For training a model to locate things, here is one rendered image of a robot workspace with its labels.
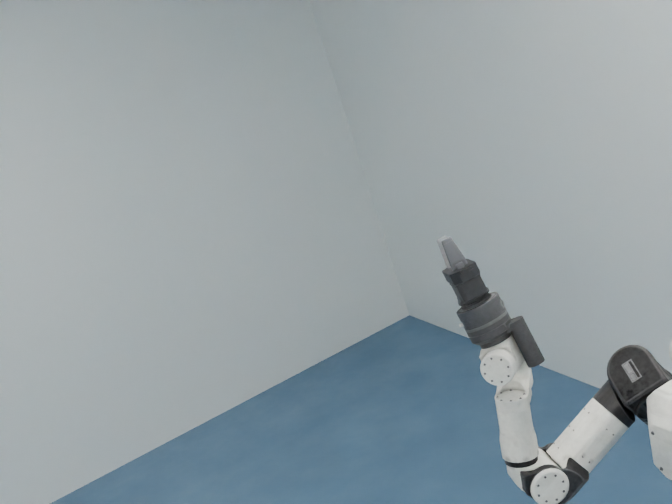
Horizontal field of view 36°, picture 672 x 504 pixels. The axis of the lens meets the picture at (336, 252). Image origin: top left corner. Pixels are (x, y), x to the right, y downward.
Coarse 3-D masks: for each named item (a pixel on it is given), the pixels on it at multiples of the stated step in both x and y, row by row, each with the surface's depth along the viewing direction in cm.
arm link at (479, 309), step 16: (448, 272) 198; (464, 272) 193; (464, 288) 195; (480, 288) 195; (464, 304) 197; (480, 304) 196; (496, 304) 196; (464, 320) 197; (480, 320) 195; (496, 320) 196
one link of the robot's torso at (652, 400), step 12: (648, 396) 194; (660, 396) 190; (648, 408) 193; (660, 408) 189; (648, 420) 191; (660, 420) 188; (660, 432) 188; (660, 444) 190; (660, 456) 191; (660, 468) 193
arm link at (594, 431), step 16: (592, 400) 206; (576, 416) 207; (592, 416) 203; (608, 416) 202; (576, 432) 204; (592, 432) 202; (608, 432) 202; (624, 432) 204; (544, 448) 211; (560, 448) 204; (576, 448) 203; (592, 448) 203; (608, 448) 204; (560, 464) 203; (576, 464) 202; (592, 464) 204; (544, 480) 200; (560, 480) 200; (576, 480) 202; (544, 496) 200; (560, 496) 201
